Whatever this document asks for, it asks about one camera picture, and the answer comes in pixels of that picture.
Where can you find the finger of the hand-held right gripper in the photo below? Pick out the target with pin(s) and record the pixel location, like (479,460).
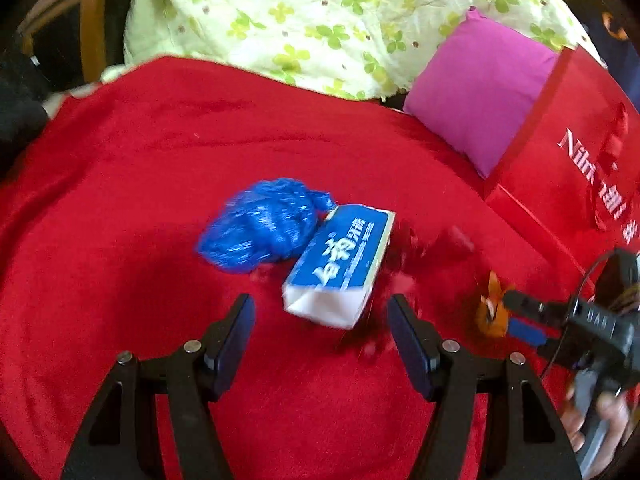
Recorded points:
(527,332)
(535,306)

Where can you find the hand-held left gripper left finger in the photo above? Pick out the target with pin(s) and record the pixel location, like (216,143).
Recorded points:
(235,340)

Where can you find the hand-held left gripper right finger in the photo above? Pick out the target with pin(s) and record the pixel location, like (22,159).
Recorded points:
(407,345)

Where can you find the orange medicine box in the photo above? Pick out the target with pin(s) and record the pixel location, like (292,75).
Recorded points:
(492,317)

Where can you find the dark red wrapper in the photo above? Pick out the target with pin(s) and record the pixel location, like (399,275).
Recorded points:
(440,245)

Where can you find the blue and white carton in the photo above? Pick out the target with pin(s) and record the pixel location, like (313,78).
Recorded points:
(345,260)

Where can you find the blue plastic bag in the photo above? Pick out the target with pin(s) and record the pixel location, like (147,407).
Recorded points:
(260,225)

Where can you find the person's right hand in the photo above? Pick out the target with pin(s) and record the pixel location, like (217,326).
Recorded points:
(612,412)

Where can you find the red paper gift bag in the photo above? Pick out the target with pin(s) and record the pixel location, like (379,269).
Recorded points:
(560,200)

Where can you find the red blanket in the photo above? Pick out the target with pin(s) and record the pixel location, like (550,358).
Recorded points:
(125,185)

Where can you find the pink pillow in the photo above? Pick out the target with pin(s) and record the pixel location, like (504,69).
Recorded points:
(475,95)

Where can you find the black jacket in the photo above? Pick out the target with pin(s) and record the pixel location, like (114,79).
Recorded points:
(20,110)

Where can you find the green clover print quilt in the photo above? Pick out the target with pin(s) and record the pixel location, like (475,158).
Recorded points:
(300,10)

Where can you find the wooden chair frame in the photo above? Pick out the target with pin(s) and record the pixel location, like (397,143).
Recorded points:
(92,25)

